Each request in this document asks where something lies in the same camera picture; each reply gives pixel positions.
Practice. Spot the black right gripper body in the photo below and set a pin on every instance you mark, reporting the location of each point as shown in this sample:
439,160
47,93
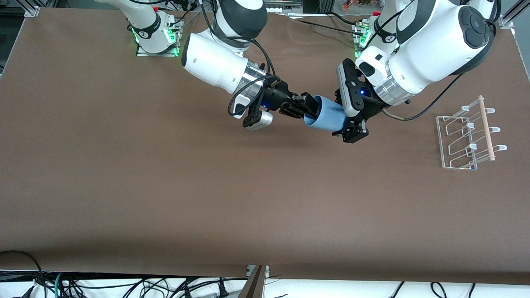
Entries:
276,97

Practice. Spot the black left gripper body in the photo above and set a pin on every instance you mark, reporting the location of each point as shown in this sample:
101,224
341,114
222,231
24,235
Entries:
371,106

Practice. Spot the blue plastic cup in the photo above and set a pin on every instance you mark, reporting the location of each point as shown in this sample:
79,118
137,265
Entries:
329,116

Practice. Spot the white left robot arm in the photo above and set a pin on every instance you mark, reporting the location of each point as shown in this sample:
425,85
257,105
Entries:
430,49

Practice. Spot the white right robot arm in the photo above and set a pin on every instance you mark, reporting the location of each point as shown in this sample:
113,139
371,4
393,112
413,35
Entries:
211,62

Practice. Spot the white connector strip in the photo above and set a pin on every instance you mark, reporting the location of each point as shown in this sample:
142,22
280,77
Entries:
281,6

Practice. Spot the black power plug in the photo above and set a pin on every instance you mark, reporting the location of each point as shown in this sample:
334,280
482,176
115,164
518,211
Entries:
222,289

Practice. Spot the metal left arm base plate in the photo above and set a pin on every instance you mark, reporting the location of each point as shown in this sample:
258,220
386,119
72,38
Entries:
356,53

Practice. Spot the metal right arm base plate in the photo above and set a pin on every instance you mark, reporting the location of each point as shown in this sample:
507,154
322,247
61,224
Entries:
143,52

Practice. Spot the aluminium corner bracket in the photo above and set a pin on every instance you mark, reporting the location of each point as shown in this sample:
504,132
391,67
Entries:
507,22
32,11

